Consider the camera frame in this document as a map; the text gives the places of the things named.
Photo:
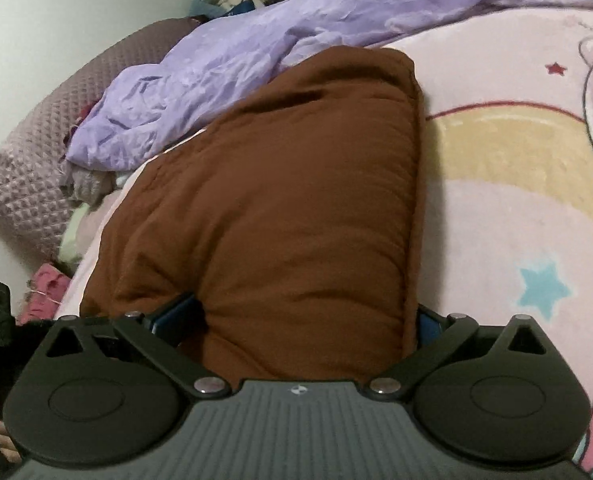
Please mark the pale green cloth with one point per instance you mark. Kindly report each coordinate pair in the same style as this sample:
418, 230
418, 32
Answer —
79, 232

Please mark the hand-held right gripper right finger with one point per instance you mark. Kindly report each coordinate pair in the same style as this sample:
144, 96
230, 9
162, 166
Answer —
429, 329

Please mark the grey cloth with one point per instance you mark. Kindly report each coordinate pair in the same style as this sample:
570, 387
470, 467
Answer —
89, 185

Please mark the mauve quilted headboard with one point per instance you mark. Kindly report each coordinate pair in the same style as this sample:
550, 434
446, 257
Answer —
31, 160

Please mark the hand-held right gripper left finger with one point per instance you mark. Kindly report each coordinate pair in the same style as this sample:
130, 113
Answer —
176, 316

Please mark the purple duvet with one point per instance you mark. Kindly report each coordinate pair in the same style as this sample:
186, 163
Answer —
216, 60

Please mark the pink cloth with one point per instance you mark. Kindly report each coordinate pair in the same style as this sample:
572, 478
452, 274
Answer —
44, 295

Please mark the brown jacket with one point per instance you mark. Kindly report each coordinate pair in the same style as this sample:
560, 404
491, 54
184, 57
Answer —
286, 210

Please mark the pink printed blanket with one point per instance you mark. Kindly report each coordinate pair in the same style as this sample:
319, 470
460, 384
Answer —
516, 185

